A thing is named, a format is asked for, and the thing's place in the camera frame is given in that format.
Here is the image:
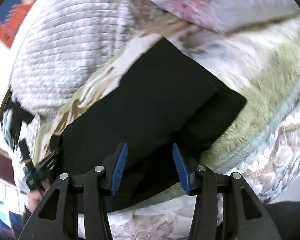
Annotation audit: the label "dark red panel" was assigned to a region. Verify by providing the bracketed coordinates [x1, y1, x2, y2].
[0, 144, 14, 183]

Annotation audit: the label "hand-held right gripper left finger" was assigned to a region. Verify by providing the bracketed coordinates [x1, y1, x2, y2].
[17, 142, 128, 240]

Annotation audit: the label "pink floral quilt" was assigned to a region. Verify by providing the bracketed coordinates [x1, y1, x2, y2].
[135, 0, 300, 34]

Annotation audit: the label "person's dark clothing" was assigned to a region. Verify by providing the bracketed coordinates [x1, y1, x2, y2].
[265, 201, 300, 240]

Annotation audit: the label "black pants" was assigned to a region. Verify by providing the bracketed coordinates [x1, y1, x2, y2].
[57, 37, 248, 214]

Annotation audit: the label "person's left hand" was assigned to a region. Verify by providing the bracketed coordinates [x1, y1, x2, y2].
[27, 185, 50, 212]

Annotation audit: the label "beige quilted bedspread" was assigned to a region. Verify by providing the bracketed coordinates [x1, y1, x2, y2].
[1, 0, 300, 240]

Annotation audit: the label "floral fleece blanket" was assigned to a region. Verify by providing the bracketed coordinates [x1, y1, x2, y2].
[32, 12, 300, 205]

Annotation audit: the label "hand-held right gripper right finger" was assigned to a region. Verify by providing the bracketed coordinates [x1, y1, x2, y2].
[172, 143, 283, 240]

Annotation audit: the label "pile of dark clothes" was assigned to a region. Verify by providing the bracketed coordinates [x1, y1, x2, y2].
[0, 90, 38, 155]

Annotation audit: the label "red and blue wall poster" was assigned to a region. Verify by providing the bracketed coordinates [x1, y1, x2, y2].
[0, 0, 53, 50]

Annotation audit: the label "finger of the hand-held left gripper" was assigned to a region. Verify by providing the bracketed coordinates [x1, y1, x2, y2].
[37, 135, 63, 174]

